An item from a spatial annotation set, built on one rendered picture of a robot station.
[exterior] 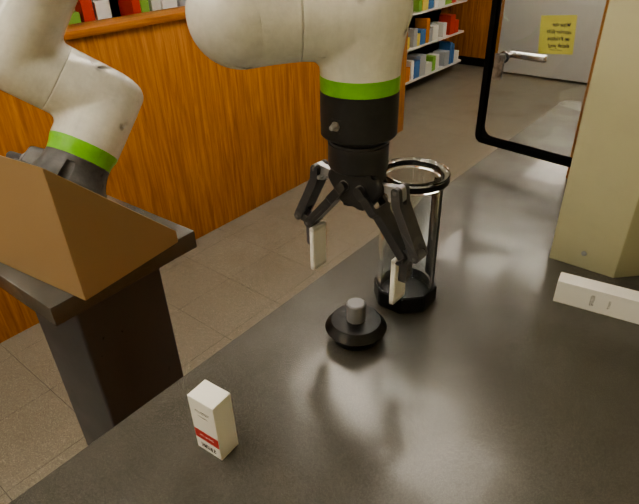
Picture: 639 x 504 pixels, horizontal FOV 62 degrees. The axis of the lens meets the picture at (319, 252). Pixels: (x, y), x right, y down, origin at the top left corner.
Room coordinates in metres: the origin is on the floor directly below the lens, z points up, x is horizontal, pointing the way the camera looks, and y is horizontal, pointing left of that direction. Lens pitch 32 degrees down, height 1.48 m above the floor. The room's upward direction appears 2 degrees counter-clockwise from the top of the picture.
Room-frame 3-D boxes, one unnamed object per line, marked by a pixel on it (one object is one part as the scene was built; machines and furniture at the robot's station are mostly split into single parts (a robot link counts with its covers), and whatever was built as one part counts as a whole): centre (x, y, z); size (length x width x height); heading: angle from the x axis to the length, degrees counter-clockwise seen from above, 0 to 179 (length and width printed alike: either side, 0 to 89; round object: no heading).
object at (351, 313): (0.62, -0.05, 0.97); 0.09 x 0.09 x 0.07
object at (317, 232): (0.67, 0.00, 1.08); 0.03 x 0.01 x 0.07; 140
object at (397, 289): (0.58, -0.10, 1.08); 0.03 x 0.01 x 0.07; 140
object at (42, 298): (0.95, 0.48, 0.92); 0.32 x 0.32 x 0.04; 52
